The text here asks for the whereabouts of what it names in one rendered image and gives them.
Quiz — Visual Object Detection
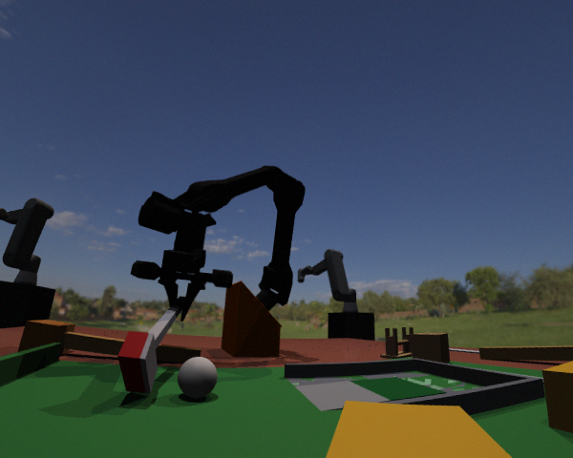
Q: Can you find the green putting mat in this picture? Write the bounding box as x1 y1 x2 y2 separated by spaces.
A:
0 360 573 458

